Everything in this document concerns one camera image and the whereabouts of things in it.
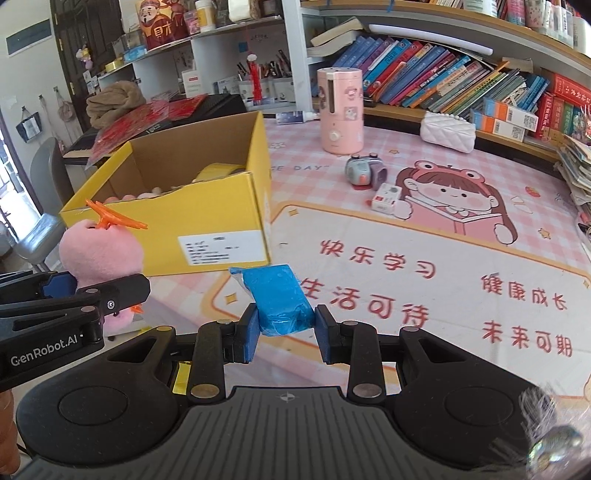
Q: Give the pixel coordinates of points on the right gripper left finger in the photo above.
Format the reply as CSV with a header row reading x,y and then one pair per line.
x,y
219,344

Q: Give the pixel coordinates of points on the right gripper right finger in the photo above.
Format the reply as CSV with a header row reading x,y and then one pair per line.
x,y
355,344

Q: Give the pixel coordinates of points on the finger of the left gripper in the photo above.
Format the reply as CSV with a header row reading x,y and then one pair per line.
x,y
26,286
110,297

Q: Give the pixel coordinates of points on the pink plush duck toy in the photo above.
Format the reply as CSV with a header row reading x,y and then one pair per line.
x,y
98,251

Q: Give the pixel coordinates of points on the blue packet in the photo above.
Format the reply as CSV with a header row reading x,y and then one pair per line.
x,y
283,307

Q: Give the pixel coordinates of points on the pink plush paw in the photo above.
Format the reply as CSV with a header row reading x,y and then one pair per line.
x,y
155,192

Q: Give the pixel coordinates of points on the yellow tape roll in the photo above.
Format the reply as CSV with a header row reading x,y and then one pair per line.
x,y
217,170

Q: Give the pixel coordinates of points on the grey chair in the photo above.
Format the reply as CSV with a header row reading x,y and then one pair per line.
x,y
53,189

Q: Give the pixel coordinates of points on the pink cartoon desk mat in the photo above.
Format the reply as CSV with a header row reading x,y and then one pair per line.
x,y
510,283

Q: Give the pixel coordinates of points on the yellow cardboard box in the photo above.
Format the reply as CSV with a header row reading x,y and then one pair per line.
x,y
191,227

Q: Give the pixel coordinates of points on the small white cube toy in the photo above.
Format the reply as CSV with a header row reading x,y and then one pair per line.
x,y
385,198

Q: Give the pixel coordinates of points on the black keyboard piano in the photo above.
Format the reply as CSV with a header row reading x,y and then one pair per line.
x,y
215,106

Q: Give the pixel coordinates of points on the red patterned paper sheet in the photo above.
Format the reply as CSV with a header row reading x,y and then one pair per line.
x,y
146,119

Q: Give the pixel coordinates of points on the brown folded cloth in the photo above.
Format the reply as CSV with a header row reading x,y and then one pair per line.
x,y
113,102

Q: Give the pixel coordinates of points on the white quilted purse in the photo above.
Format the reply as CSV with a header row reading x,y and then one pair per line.
x,y
449,131

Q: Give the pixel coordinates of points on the pink cylindrical humidifier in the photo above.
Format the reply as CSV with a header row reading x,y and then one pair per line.
x,y
340,97

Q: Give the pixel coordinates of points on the orange white box lower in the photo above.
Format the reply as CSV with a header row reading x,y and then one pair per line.
x,y
497,127

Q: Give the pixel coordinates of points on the orange white box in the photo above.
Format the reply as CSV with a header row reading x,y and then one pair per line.
x,y
511,114
497,127

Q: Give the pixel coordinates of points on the orange white box upper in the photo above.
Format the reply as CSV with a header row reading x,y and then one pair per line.
x,y
511,114

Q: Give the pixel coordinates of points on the white shelf unit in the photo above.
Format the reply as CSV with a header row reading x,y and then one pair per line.
x,y
217,55

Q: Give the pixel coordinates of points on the red fortune god box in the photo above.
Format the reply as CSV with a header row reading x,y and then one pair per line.
x,y
161,22

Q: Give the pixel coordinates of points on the stack of magazines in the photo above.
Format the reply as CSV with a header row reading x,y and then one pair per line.
x,y
574,166

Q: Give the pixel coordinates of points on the wooden bookshelf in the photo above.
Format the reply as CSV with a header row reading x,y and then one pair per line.
x,y
448,56

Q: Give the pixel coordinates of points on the red thick dictionary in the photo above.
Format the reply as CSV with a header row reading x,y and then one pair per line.
x,y
569,90

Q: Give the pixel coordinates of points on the grey toy camera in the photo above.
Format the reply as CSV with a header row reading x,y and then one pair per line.
x,y
366,171

